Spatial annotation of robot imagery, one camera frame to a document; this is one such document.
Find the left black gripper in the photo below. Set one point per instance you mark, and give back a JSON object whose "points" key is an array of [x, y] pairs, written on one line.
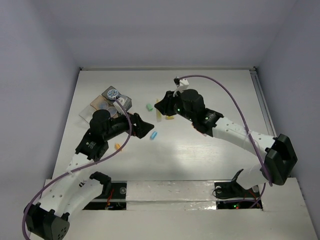
{"points": [[142, 127]]}

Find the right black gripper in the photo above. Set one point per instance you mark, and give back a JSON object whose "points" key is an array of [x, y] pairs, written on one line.
{"points": [[165, 105]]}

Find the yellow highlighter marker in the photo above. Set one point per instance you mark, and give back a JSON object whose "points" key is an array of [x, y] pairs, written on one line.
{"points": [[158, 116]]}

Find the yellow marker cap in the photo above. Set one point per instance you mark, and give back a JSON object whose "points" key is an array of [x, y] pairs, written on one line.
{"points": [[169, 117]]}

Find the blue lid jar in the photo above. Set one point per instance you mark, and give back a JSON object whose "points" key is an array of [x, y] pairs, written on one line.
{"points": [[112, 94]]}

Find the clear small jar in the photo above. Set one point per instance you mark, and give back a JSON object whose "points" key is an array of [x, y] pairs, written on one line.
{"points": [[112, 111]]}

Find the grey lid small jar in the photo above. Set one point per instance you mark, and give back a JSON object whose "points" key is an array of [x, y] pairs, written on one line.
{"points": [[103, 106]]}

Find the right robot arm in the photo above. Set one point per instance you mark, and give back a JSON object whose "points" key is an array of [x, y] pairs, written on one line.
{"points": [[276, 152]]}

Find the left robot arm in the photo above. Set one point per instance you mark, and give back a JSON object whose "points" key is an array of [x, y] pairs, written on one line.
{"points": [[49, 214]]}

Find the blue marker cap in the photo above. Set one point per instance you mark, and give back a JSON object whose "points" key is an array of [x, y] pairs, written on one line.
{"points": [[153, 135]]}

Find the green marker cap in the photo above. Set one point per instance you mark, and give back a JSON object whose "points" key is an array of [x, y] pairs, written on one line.
{"points": [[149, 107]]}

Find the orange marker cap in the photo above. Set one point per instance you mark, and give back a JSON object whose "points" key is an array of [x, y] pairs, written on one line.
{"points": [[118, 147]]}

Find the dark grey plastic bin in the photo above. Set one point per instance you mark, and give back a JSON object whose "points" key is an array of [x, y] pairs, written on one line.
{"points": [[110, 87]]}

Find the clear plastic bin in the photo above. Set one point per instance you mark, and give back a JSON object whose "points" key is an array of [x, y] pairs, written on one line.
{"points": [[87, 113]]}

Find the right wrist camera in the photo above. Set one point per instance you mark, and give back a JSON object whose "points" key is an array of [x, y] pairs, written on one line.
{"points": [[181, 85]]}

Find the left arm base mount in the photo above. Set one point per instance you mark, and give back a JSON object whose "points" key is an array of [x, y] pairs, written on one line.
{"points": [[112, 197]]}

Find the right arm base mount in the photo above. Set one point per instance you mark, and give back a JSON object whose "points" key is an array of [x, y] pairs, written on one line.
{"points": [[231, 195]]}

